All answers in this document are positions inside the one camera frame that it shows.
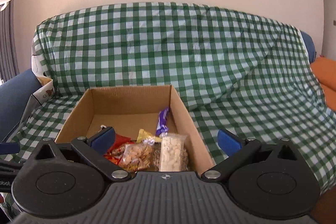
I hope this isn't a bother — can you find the grey curtain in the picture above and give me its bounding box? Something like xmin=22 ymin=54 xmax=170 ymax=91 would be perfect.
xmin=1 ymin=0 xmax=19 ymax=82

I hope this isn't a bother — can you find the purple snack bar wrapper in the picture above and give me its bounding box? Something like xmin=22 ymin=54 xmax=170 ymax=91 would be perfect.
xmin=155 ymin=107 xmax=170 ymax=136

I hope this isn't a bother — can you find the green white checkered cloth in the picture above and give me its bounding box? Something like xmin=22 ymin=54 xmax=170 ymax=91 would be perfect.
xmin=0 ymin=2 xmax=336 ymax=219

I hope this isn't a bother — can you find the red chips bag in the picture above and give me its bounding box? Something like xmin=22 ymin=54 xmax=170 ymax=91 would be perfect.
xmin=104 ymin=134 xmax=134 ymax=165

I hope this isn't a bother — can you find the brown cardboard box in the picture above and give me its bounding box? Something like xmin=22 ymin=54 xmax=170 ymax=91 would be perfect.
xmin=55 ymin=85 xmax=214 ymax=174

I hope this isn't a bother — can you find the clear bag of biscuits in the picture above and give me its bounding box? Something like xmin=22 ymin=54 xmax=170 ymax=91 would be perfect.
xmin=118 ymin=143 xmax=153 ymax=173

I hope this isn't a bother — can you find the orange cushion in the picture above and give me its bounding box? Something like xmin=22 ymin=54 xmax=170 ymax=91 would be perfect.
xmin=311 ymin=57 xmax=336 ymax=111

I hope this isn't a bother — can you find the beige rice cracker bar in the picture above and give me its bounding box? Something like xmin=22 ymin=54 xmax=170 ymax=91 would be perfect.
xmin=159 ymin=133 xmax=189 ymax=172

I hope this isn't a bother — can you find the yellow snack packet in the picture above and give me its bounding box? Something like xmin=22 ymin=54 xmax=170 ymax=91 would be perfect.
xmin=136 ymin=129 xmax=162 ymax=145

